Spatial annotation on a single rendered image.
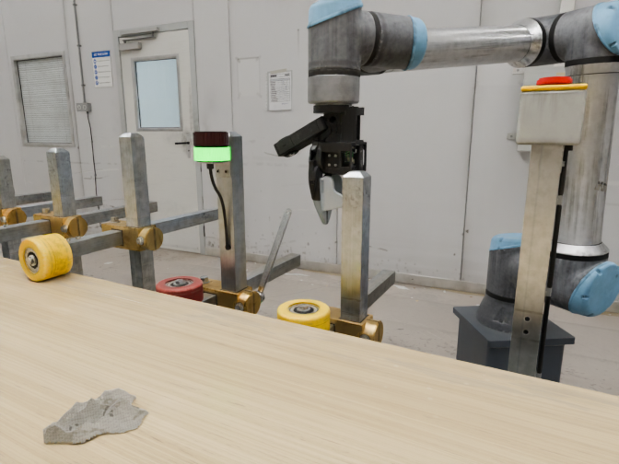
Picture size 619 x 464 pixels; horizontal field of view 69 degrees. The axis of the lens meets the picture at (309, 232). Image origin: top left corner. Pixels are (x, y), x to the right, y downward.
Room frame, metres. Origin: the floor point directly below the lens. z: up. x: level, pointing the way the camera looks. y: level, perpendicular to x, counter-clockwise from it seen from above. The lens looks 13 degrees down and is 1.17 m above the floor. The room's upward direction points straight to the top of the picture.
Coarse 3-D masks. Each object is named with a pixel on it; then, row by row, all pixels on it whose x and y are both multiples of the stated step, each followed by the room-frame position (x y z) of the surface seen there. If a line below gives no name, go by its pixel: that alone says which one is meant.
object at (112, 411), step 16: (96, 400) 0.39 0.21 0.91; (112, 400) 0.39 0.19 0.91; (128, 400) 0.40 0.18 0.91; (64, 416) 0.37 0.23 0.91; (80, 416) 0.36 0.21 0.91; (96, 416) 0.37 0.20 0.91; (112, 416) 0.36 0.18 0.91; (128, 416) 0.37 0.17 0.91; (144, 416) 0.38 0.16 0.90; (48, 432) 0.34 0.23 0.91; (64, 432) 0.34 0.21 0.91; (80, 432) 0.34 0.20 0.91; (96, 432) 0.35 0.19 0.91; (112, 432) 0.35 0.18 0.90
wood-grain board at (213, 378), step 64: (0, 320) 0.60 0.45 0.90; (64, 320) 0.60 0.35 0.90; (128, 320) 0.60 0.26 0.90; (192, 320) 0.60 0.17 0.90; (256, 320) 0.60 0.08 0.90; (0, 384) 0.43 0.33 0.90; (64, 384) 0.43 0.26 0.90; (128, 384) 0.43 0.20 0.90; (192, 384) 0.43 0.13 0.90; (256, 384) 0.43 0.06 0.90; (320, 384) 0.43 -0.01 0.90; (384, 384) 0.43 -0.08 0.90; (448, 384) 0.43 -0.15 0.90; (512, 384) 0.43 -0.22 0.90; (0, 448) 0.33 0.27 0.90; (64, 448) 0.33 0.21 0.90; (128, 448) 0.33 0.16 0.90; (192, 448) 0.33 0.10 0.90; (256, 448) 0.33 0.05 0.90; (320, 448) 0.33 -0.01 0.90; (384, 448) 0.33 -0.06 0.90; (448, 448) 0.33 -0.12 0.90; (512, 448) 0.33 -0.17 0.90; (576, 448) 0.33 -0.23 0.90
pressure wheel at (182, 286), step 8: (168, 280) 0.76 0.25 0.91; (176, 280) 0.75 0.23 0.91; (184, 280) 0.77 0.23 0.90; (192, 280) 0.77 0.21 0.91; (200, 280) 0.76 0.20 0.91; (160, 288) 0.72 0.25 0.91; (168, 288) 0.72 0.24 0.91; (176, 288) 0.72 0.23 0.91; (184, 288) 0.72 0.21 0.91; (192, 288) 0.72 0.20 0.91; (200, 288) 0.74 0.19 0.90; (184, 296) 0.72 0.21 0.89; (192, 296) 0.72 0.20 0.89; (200, 296) 0.74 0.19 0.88
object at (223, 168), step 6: (198, 132) 0.76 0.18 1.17; (204, 132) 0.76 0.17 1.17; (210, 132) 0.76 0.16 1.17; (216, 132) 0.76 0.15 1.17; (222, 132) 0.77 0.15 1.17; (198, 162) 0.77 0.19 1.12; (204, 162) 0.76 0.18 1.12; (210, 162) 0.76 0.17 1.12; (216, 162) 0.77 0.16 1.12; (222, 162) 0.78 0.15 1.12; (228, 162) 0.80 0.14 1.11; (210, 168) 0.77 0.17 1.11; (216, 168) 0.81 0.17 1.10; (222, 168) 0.81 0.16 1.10; (228, 168) 0.80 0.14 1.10; (210, 174) 0.77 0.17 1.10; (216, 174) 0.81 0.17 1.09; (222, 174) 0.81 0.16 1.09; (228, 174) 0.80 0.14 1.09; (216, 192) 0.79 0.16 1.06; (222, 198) 0.79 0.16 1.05; (222, 204) 0.79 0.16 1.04; (222, 210) 0.80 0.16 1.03; (228, 246) 0.80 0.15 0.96
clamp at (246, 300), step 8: (216, 280) 0.87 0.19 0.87; (208, 288) 0.82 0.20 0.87; (216, 288) 0.82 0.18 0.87; (248, 288) 0.82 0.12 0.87; (216, 296) 0.81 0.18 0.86; (224, 296) 0.80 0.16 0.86; (232, 296) 0.79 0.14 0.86; (240, 296) 0.79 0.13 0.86; (248, 296) 0.79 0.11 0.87; (256, 296) 0.81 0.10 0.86; (216, 304) 0.81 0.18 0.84; (224, 304) 0.80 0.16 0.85; (232, 304) 0.79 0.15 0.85; (240, 304) 0.79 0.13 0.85; (248, 304) 0.79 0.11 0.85; (256, 304) 0.81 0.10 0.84; (248, 312) 0.79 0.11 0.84; (256, 312) 0.81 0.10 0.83
